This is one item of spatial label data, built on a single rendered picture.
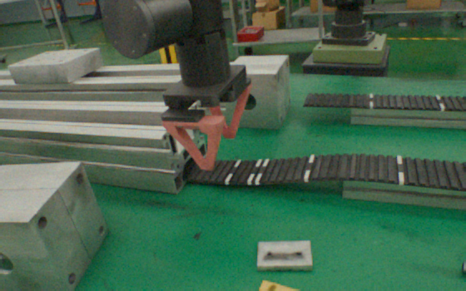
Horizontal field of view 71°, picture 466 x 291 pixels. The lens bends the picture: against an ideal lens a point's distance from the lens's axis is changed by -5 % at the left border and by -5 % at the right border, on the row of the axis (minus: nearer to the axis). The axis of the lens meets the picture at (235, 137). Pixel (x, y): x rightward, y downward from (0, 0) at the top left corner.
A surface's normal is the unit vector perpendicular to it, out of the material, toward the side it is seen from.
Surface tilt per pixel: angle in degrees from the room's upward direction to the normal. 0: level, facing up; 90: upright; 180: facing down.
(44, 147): 90
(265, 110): 90
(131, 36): 90
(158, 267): 0
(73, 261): 90
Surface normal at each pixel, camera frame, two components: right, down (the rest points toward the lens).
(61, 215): 0.99, -0.05
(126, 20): -0.52, 0.46
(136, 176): -0.33, 0.48
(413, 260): -0.12, -0.88
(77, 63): 0.94, 0.05
